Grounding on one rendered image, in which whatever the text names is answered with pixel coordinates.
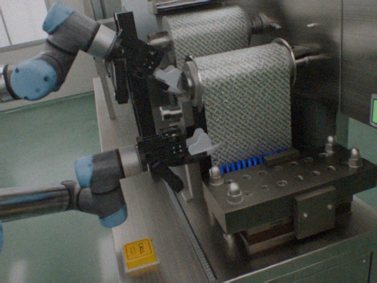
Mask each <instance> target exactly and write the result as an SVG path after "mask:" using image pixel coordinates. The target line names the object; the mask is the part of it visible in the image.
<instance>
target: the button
mask: <svg viewBox="0 0 377 283"><path fill-rule="evenodd" d="M123 249H124V255H125V262H126V265H127V268H128V269H132V268H136V267H138V266H142V265H146V264H149V263H152V262H155V261H156V256H155V253H154V249H153V246H152V243H151V239H150V238H145V239H142V240H139V241H135V242H131V243H127V244H125V245H123Z"/></svg>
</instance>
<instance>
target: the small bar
mask: <svg viewBox="0 0 377 283"><path fill-rule="evenodd" d="M298 157H300V151H298V150H297V149H295V148H294V149H290V150H286V151H283V152H279V153H275V154H271V155H268V156H264V157H263V163H264V164H265V165H266V166H271V165H274V164H278V163H281V162H285V161H288V160H292V159H296V158H298Z"/></svg>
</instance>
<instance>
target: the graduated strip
mask: <svg viewBox="0 0 377 283"><path fill-rule="evenodd" d="M161 178H162V177H161ZM162 180H163V182H164V185H165V187H166V189H167V191H168V194H169V195H170V198H171V200H172V202H173V205H174V207H175V209H176V211H177V213H178V215H179V218H180V220H181V222H182V224H183V226H184V228H185V231H186V233H187V235H188V238H189V240H190V242H191V244H192V246H193V248H194V251H195V253H196V255H197V257H198V259H199V261H200V263H201V266H202V268H203V270H204V273H205V275H206V277H207V279H208V281H209V283H211V282H214V281H217V280H219V279H218V277H217V275H216V273H215V271H214V269H213V267H212V265H211V263H210V261H209V259H208V257H207V255H206V253H205V251H204V249H203V247H202V245H201V243H200V241H199V239H198V237H197V235H196V233H195V231H194V229H193V226H192V224H191V222H190V220H189V218H188V216H187V214H186V212H185V210H184V208H183V206H182V204H181V202H180V200H179V198H178V196H177V194H176V192H175V191H174V190H173V189H172V188H170V187H169V185H168V183H167V182H166V181H165V180H164V179H163V178H162Z"/></svg>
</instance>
